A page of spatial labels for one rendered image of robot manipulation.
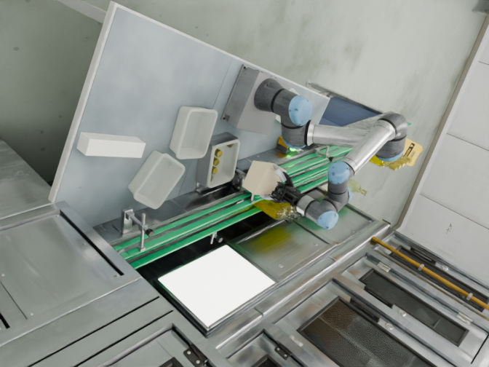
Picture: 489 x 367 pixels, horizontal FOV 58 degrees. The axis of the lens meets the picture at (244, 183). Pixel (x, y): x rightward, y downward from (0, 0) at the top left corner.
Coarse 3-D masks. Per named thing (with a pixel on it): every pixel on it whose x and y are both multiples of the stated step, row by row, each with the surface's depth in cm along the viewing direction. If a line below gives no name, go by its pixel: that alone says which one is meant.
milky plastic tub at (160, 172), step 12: (156, 156) 177; (168, 156) 177; (144, 168) 178; (156, 168) 186; (168, 168) 191; (180, 168) 188; (132, 180) 178; (144, 180) 174; (156, 180) 189; (168, 180) 189; (132, 192) 176; (144, 192) 187; (156, 192) 189; (168, 192) 188; (144, 204) 180; (156, 204) 187
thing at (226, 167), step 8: (224, 144) 197; (224, 152) 212; (232, 152) 209; (224, 160) 214; (232, 160) 210; (224, 168) 215; (232, 168) 212; (208, 176) 200; (216, 176) 212; (224, 176) 214; (232, 176) 213; (208, 184) 202; (216, 184) 207
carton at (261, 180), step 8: (256, 168) 179; (264, 168) 177; (272, 168) 181; (248, 176) 181; (256, 176) 179; (264, 176) 178; (272, 176) 183; (248, 184) 181; (256, 184) 179; (264, 184) 181; (272, 184) 186; (256, 192) 179; (264, 192) 184
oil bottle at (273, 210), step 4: (264, 200) 220; (268, 200) 221; (256, 204) 223; (260, 204) 221; (264, 204) 219; (268, 204) 218; (272, 204) 219; (276, 204) 219; (260, 208) 222; (264, 208) 220; (268, 208) 218; (272, 208) 216; (276, 208) 216; (280, 208) 217; (284, 208) 217; (264, 212) 221; (268, 212) 219; (272, 212) 217; (276, 212) 215; (280, 212) 215; (284, 212) 216; (272, 216) 218; (276, 216) 216; (280, 216) 215
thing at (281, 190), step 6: (282, 186) 175; (288, 186) 174; (294, 186) 178; (276, 192) 175; (282, 192) 174; (288, 192) 172; (294, 192) 177; (276, 198) 176; (282, 198) 172; (288, 198) 171; (294, 198) 169; (300, 198) 170; (294, 204) 170
